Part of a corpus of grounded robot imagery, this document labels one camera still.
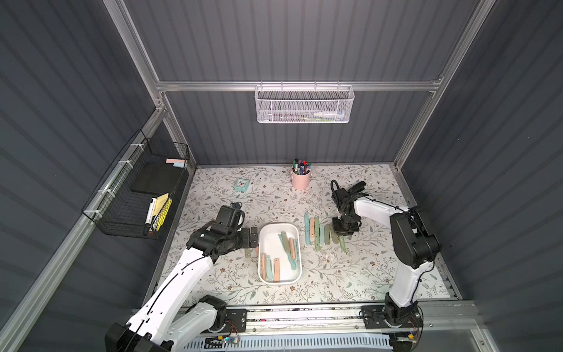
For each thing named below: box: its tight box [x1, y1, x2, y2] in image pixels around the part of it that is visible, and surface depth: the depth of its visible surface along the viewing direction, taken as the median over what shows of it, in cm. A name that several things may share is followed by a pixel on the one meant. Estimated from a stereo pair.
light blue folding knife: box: [319, 225, 325, 245], surface depth 96 cm
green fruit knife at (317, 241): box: [315, 216, 322, 252], surface depth 96 cm
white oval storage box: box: [258, 222, 303, 286], surface depth 89 cm
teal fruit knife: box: [304, 211, 311, 246], surface depth 98 cm
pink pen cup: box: [291, 170, 312, 190], surface depth 108 cm
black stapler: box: [347, 181, 366, 196], surface depth 110 cm
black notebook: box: [129, 152, 185, 196], surface depth 79 cm
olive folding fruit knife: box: [324, 224, 331, 245], surface depth 96 cm
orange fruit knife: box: [310, 217, 316, 240], surface depth 98 cm
